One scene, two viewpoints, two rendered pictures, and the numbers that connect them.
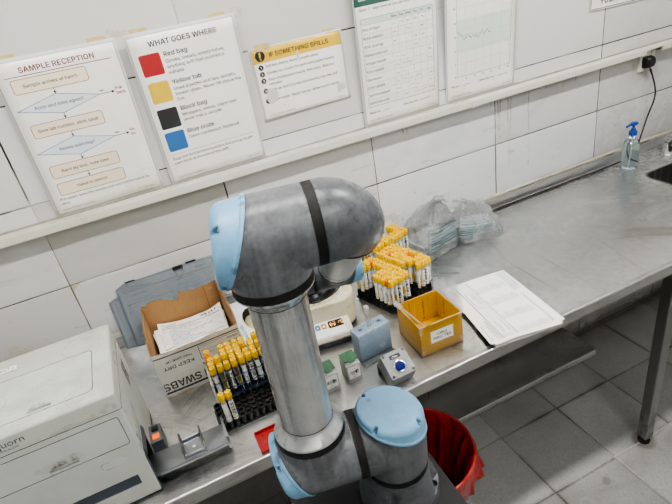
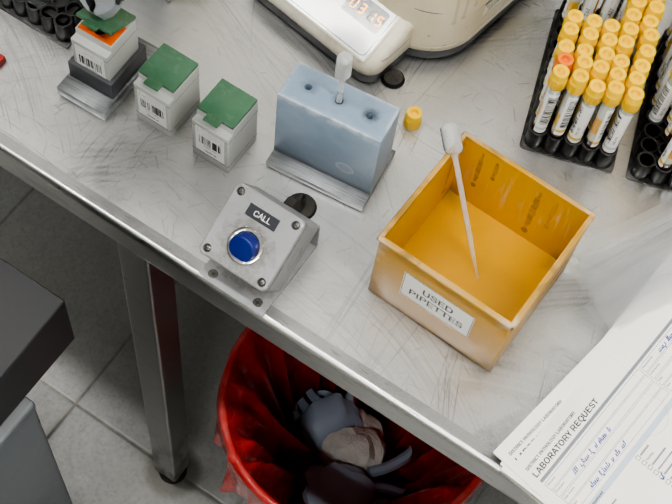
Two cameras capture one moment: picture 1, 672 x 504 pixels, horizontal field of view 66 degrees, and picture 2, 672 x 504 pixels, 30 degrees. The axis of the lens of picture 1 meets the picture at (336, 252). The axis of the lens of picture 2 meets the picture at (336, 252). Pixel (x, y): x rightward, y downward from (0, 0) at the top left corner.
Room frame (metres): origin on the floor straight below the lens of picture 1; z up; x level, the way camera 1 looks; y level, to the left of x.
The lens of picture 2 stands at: (0.69, -0.49, 1.88)
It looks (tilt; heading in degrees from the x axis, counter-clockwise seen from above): 63 degrees down; 44
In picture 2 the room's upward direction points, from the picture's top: 10 degrees clockwise
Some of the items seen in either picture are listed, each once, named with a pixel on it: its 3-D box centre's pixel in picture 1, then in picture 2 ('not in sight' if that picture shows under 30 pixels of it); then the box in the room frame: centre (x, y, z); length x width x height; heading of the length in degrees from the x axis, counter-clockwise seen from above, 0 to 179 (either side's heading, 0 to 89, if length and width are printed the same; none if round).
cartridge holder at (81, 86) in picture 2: not in sight; (108, 64); (1.00, 0.14, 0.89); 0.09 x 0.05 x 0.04; 22
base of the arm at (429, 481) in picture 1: (397, 471); not in sight; (0.64, -0.04, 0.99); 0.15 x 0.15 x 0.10
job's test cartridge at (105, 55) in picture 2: not in sight; (106, 47); (1.00, 0.14, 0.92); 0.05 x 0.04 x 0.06; 21
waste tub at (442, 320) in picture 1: (429, 322); (477, 253); (1.14, -0.22, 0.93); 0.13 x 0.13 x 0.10; 17
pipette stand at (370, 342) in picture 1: (371, 339); (334, 132); (1.11, -0.05, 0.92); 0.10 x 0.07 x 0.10; 116
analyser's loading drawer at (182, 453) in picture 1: (183, 449); not in sight; (0.86, 0.43, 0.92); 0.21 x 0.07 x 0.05; 109
